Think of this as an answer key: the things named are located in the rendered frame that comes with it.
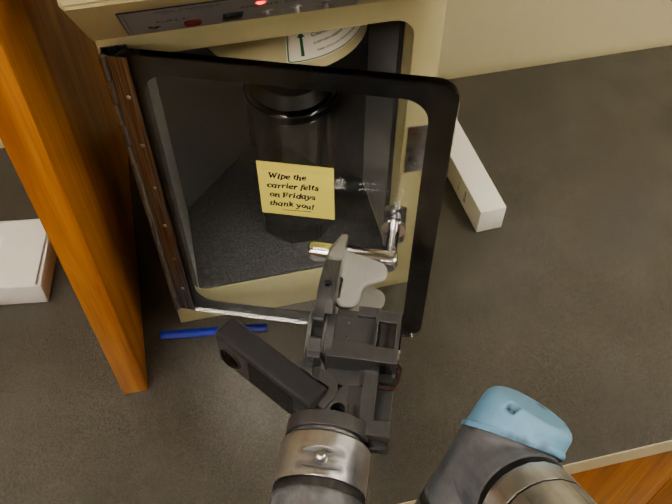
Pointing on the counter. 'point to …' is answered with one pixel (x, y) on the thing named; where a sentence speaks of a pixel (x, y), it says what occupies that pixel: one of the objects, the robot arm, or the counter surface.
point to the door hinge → (131, 147)
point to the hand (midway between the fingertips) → (336, 252)
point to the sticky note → (296, 189)
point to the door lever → (368, 248)
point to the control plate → (213, 12)
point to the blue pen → (205, 331)
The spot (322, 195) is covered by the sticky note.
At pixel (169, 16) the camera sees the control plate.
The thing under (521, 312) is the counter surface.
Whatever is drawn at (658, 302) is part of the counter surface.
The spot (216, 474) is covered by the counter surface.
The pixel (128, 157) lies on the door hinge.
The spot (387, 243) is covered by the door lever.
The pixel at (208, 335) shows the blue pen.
